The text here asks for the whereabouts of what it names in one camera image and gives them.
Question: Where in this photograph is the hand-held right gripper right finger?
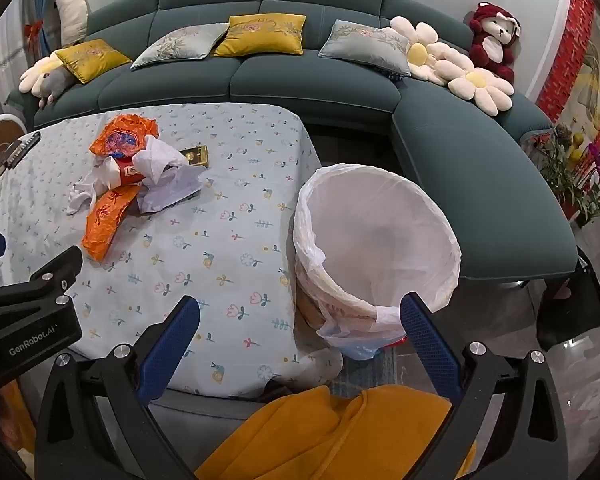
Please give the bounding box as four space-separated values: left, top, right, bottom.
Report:
400 292 571 480

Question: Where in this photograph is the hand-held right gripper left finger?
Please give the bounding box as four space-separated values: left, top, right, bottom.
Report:
35 296 201 480

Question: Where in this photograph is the red box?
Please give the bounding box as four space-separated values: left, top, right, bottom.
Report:
114 157 146 191

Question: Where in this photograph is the bin with white liner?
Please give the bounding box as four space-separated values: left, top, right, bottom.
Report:
292 162 462 361

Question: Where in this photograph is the black ridged tool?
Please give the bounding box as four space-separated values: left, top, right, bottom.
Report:
0 131 42 196

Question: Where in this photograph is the white round fan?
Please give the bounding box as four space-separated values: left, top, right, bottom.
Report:
0 114 28 181

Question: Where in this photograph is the black bag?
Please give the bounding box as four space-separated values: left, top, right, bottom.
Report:
535 250 600 351

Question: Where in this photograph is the white paper sheet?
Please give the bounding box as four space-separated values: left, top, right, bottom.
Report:
137 162 206 213

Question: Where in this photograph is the yellow cloth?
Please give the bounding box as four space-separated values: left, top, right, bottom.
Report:
195 385 476 480

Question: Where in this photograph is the floral printed tablecloth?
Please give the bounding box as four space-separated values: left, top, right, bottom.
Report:
0 102 346 401

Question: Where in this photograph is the teal sofa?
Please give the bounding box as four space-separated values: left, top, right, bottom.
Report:
5 0 581 281

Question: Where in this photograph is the white flower cushion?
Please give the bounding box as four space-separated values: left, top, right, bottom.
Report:
390 16 473 81
432 57 516 116
19 50 73 96

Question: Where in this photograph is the gold box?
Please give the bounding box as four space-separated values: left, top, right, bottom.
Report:
180 145 211 168

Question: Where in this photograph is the green potted plant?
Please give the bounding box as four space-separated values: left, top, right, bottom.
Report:
540 125 600 221

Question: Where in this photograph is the yellow embroidered cushion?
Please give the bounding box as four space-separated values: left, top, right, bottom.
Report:
212 13 307 58
55 39 133 85

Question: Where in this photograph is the blue curtain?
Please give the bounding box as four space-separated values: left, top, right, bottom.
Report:
22 0 56 56

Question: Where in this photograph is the long white plush toy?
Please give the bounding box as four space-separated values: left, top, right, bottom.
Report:
52 0 90 48

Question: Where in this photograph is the grey embroidered cushion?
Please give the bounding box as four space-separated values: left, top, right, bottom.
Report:
318 19 412 77
130 22 231 71

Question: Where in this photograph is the red bear plush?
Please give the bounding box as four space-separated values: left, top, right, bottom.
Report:
464 2 522 86

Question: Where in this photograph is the red wall decoration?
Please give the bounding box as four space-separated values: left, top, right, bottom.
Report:
535 0 593 121

